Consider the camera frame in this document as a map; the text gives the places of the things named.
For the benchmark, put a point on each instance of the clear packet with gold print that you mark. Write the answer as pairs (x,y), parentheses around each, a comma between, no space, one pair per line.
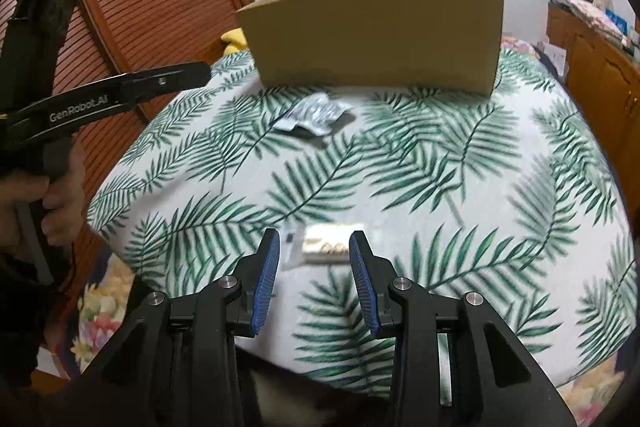
(320,247)

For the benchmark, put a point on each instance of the silver printed snack packet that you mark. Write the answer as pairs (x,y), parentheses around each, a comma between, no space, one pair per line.
(312,114)

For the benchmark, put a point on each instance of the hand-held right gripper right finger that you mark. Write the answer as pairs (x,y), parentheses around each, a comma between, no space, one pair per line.
(362,287)

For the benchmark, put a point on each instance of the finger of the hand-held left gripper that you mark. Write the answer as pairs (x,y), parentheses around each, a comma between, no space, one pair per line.
(165,82)

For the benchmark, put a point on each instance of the stack of folded cloths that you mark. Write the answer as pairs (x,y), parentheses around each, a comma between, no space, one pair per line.
(585,7)

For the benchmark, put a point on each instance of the leaf-print cloth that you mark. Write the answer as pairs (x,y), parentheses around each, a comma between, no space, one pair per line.
(425,187)

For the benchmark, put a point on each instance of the blue box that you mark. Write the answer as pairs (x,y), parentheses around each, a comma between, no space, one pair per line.
(616,21)

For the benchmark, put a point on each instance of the white box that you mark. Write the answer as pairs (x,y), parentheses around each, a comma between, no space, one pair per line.
(555,56)

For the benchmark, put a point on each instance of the person's left hand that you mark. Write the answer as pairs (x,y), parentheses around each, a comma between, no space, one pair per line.
(62,207)

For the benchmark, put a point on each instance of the yellow plush toy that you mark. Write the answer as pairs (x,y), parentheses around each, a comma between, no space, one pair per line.
(235,38)

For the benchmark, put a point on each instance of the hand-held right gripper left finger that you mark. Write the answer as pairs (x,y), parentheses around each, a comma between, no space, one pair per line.
(265,287)

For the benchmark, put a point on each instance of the wooden dresser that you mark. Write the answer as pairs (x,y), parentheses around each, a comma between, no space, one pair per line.
(590,72)

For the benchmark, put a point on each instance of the floral bedsheet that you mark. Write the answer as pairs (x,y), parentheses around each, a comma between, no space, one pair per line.
(100,307)

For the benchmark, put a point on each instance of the cardboard box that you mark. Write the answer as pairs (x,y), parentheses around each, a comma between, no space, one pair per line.
(375,42)

